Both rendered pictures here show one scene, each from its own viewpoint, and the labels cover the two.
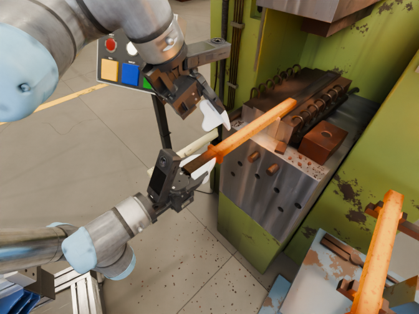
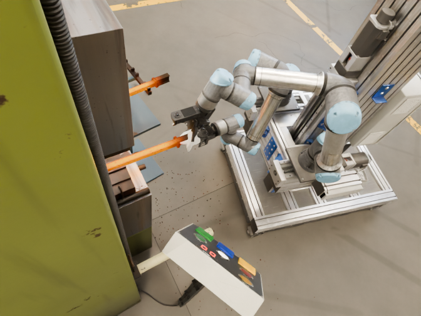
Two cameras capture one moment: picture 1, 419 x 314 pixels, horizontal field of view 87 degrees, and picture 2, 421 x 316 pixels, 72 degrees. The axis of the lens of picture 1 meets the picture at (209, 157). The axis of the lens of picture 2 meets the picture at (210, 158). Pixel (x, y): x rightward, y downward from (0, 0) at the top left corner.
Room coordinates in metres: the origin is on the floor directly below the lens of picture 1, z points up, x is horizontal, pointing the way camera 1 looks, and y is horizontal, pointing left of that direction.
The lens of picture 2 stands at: (1.15, 0.13, 2.12)
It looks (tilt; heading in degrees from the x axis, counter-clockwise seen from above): 57 degrees down; 178
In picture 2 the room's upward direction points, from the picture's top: 18 degrees clockwise
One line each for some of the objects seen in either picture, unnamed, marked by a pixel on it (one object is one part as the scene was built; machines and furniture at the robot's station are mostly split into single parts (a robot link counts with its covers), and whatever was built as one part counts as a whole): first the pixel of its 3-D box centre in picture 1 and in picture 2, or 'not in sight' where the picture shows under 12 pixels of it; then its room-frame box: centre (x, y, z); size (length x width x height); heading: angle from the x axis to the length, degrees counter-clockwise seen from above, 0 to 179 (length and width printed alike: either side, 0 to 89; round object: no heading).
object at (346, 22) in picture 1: (342, 10); not in sight; (0.74, -0.38, 1.24); 0.30 x 0.07 x 0.06; 133
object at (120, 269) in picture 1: (108, 255); (230, 135); (0.18, 0.23, 0.89); 0.11 x 0.08 x 0.11; 75
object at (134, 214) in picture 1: (134, 215); (219, 127); (0.23, 0.16, 0.99); 0.08 x 0.05 x 0.08; 43
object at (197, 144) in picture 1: (186, 151); (174, 250); (0.78, 0.12, 0.62); 0.44 x 0.05 x 0.05; 133
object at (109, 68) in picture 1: (110, 70); (246, 266); (0.86, 0.40, 1.01); 0.07 x 0.05 x 0.07; 68
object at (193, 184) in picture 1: (191, 180); not in sight; (0.31, 0.04, 1.00); 0.09 x 0.05 x 0.02; 130
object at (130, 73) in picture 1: (131, 75); (224, 250); (0.82, 0.31, 1.01); 0.07 x 0.05 x 0.07; 68
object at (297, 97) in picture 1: (307, 92); not in sight; (0.71, -0.35, 0.99); 0.42 x 0.05 x 0.01; 133
